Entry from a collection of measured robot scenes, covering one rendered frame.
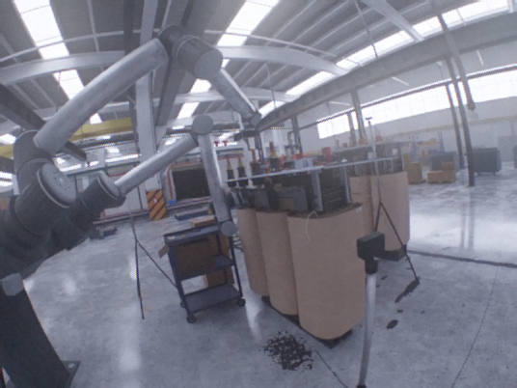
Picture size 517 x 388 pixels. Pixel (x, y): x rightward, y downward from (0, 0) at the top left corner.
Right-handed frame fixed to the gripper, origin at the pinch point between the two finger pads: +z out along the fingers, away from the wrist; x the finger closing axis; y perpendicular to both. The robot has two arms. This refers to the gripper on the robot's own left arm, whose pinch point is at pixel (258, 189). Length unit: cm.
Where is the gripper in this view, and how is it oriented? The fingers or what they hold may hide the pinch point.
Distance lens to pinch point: 175.1
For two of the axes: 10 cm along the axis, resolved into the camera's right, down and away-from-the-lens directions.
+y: -3.6, -9.3, -1.1
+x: -1.4, -0.6, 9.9
